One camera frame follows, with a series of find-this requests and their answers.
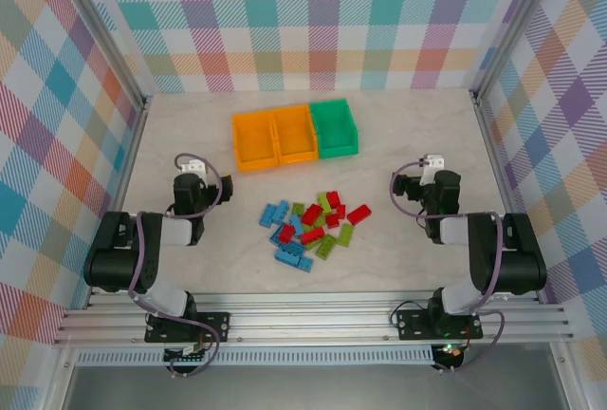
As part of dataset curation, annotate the orange plastic bin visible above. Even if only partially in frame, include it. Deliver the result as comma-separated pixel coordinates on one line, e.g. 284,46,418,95
272,103,319,166
231,110,281,174

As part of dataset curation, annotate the green plastic bin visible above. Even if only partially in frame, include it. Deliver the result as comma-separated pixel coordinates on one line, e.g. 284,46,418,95
309,98,360,160

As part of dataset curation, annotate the small electronics board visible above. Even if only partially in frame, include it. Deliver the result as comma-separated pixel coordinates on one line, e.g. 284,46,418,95
163,345,210,369
433,342,469,371

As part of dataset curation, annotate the grey metal panel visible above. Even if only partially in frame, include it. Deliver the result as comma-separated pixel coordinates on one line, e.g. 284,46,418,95
61,363,570,410

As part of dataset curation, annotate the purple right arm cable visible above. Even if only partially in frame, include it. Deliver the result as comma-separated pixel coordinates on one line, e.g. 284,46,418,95
389,158,506,376

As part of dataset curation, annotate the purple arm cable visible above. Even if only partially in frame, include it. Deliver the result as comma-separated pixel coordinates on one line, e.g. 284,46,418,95
126,152,224,379
389,158,506,376

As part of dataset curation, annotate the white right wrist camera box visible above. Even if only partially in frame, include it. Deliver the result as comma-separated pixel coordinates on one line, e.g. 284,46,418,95
420,154,447,179

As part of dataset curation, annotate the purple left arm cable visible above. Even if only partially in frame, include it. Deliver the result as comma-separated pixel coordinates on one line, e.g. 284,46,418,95
126,152,224,379

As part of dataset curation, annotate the aluminium side rail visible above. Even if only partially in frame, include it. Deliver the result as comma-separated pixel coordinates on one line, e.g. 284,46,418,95
471,91,551,305
83,96,154,311

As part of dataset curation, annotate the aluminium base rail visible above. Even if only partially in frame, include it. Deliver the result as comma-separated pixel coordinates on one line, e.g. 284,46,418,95
51,289,576,348

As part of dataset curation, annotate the aluminium frame post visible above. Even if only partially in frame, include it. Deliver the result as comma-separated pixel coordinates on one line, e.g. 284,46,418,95
55,0,154,115
469,0,565,103

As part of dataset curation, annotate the white slotted cable duct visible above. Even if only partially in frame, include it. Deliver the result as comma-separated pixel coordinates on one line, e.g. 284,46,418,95
75,345,435,367

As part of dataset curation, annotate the aluminium frame leg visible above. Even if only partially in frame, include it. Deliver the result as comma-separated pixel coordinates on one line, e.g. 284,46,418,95
549,341,592,410
45,346,80,410

